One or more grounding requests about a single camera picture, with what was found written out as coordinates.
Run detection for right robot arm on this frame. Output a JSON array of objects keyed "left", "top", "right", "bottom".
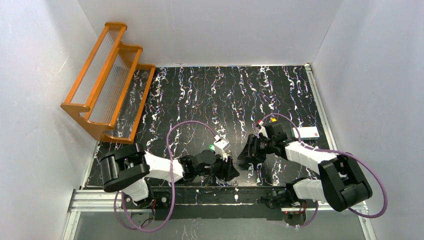
[{"left": 237, "top": 123, "right": 373, "bottom": 212}]

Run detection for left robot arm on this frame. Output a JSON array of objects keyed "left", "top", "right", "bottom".
[{"left": 99, "top": 143, "right": 240, "bottom": 202}]

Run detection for white box red label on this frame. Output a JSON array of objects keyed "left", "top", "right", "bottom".
[{"left": 291, "top": 126, "right": 320, "bottom": 141}]

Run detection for orange wooden rack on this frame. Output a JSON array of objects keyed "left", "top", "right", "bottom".
[{"left": 60, "top": 21, "right": 156, "bottom": 144}]

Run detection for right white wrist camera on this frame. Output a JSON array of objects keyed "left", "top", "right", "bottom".
[{"left": 256, "top": 120, "right": 268, "bottom": 138}]

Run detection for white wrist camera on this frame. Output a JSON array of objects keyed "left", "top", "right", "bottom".
[
  {"left": 256, "top": 120, "right": 268, "bottom": 138},
  {"left": 213, "top": 134, "right": 230, "bottom": 157}
]

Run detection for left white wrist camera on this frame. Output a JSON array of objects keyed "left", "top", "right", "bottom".
[{"left": 213, "top": 134, "right": 230, "bottom": 157}]

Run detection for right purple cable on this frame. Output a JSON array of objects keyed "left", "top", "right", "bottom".
[{"left": 256, "top": 113, "right": 389, "bottom": 229}]

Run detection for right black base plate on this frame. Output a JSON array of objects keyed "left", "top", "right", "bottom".
[{"left": 261, "top": 188, "right": 312, "bottom": 210}]

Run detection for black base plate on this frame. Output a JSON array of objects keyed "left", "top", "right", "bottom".
[
  {"left": 261, "top": 188, "right": 312, "bottom": 210},
  {"left": 123, "top": 191, "right": 171, "bottom": 210}
]

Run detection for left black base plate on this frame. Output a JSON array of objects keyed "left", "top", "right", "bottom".
[{"left": 123, "top": 191, "right": 171, "bottom": 210}]

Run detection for aluminium frame rail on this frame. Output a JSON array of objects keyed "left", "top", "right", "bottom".
[{"left": 65, "top": 65, "right": 370, "bottom": 240}]

